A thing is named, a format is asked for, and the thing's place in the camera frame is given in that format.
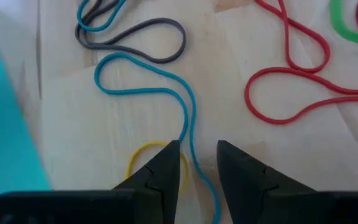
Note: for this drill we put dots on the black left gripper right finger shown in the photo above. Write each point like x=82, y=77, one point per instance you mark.
x=247, y=193

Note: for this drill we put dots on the wide green rubber band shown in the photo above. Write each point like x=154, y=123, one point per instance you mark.
x=337, y=25

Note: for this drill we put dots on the small yellow rubber band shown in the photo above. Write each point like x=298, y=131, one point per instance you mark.
x=132, y=158

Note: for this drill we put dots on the long teal rubber band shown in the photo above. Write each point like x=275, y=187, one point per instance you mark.
x=135, y=91

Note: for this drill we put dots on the thin grey rubber band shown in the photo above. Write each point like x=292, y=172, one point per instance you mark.
x=163, y=59

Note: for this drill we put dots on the teal translucent plastic bin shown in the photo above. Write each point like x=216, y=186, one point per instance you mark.
x=2, y=124

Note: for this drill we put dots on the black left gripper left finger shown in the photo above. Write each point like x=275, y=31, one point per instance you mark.
x=163, y=193

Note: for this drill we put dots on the long red rubber band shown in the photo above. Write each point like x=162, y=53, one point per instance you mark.
x=246, y=96

